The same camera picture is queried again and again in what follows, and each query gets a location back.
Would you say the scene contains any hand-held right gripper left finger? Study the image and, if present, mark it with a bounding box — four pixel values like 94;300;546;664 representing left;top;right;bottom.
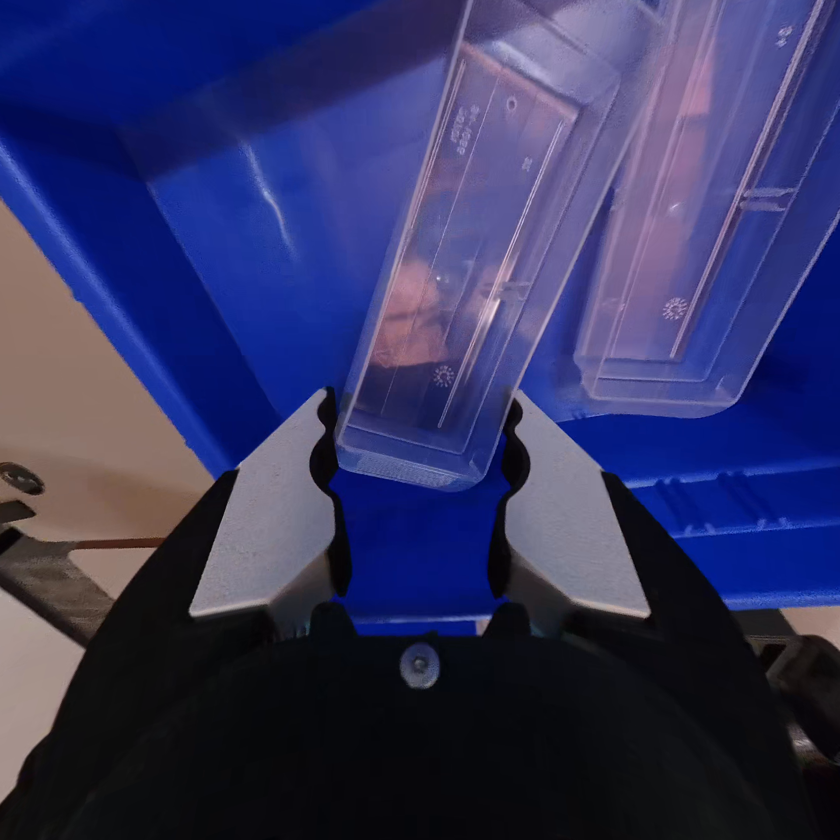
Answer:
189;386;353;635

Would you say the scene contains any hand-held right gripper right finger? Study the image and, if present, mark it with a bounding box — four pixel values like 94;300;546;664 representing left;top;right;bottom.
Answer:
489;390;652;635

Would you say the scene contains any clear plastic drawer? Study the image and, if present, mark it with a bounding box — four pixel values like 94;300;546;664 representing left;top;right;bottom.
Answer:
333;0;647;494
570;0;840;421

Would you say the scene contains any blue plastic bin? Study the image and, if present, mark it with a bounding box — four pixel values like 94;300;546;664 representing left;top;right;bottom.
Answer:
0;0;840;621

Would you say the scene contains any dark clamp part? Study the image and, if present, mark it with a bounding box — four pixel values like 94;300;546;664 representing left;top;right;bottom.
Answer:
748;609;840;772

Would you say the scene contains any black metal bracket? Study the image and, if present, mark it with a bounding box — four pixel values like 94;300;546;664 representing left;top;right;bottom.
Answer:
0;462;166;651

